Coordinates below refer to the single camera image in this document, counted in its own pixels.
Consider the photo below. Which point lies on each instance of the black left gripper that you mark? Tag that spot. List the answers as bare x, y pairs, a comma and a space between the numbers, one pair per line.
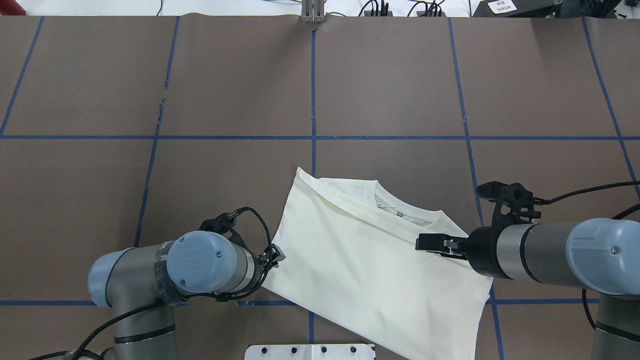
263, 268

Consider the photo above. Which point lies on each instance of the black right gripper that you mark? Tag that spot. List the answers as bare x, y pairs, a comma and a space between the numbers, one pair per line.
481, 251

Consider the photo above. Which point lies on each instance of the cream cat print shirt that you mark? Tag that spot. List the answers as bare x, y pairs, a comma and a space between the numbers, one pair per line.
350, 258

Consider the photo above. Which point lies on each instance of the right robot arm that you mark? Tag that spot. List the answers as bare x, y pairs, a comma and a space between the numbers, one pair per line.
600, 254

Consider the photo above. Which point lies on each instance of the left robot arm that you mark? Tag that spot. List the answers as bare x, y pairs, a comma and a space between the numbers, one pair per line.
143, 285

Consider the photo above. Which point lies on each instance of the black power adapter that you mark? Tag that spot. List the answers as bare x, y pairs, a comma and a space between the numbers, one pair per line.
516, 8

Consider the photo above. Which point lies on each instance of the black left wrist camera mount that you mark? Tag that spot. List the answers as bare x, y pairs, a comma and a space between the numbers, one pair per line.
225, 224

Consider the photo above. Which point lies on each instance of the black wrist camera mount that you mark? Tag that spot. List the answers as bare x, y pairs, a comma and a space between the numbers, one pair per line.
513, 204
225, 224

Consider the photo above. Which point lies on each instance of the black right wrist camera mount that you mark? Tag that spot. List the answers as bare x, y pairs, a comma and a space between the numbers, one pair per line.
513, 204

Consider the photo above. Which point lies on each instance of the white camera pole with base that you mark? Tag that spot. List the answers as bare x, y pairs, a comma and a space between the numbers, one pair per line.
345, 351

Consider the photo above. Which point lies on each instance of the aluminium frame post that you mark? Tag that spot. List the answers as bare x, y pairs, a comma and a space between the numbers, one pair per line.
313, 11

